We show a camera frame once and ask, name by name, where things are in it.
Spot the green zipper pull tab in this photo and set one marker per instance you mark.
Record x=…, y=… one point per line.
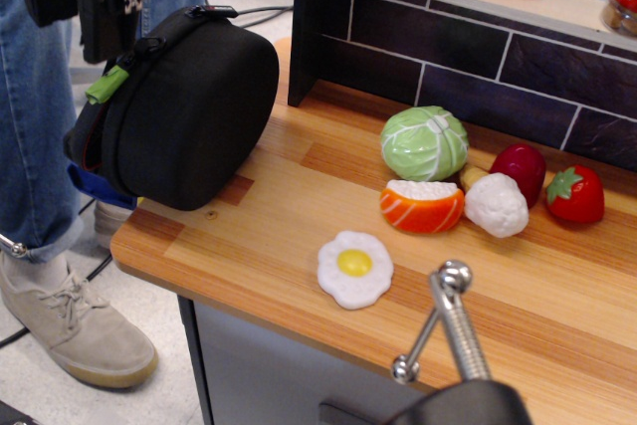
x=105, y=87

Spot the black zipper bag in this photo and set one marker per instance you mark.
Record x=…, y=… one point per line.
x=199, y=94

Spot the blue object under bag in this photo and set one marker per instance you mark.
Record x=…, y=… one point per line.
x=98, y=188

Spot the blue jeans left leg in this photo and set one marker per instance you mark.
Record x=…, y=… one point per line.
x=39, y=204

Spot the metal rod left edge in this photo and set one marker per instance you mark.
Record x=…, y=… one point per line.
x=16, y=249

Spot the beige suede shoe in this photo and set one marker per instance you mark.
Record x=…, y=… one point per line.
x=79, y=330

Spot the toy green cabbage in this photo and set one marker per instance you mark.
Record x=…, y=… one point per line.
x=424, y=143

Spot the toy fried egg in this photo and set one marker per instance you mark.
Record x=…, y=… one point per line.
x=355, y=269

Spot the toy salmon sushi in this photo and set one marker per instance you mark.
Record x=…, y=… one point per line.
x=421, y=207

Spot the grey cabinet under table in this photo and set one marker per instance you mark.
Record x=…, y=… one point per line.
x=248, y=374

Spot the toy yellow banana piece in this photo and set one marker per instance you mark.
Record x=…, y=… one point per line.
x=469, y=175

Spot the toy white cauliflower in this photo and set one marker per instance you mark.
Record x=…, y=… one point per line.
x=495, y=203

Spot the dark brick pattern shelf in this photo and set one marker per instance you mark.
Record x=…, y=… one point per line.
x=553, y=83

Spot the toy dark red plum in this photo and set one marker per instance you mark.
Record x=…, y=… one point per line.
x=526, y=166

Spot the toy red strawberry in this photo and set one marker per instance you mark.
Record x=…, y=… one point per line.
x=576, y=194

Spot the spice jar red label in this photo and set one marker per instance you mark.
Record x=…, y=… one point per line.
x=620, y=16

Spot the black clamp base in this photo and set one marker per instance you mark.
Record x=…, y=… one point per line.
x=469, y=402

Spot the metal clamp screw handle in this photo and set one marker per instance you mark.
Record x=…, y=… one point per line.
x=447, y=284

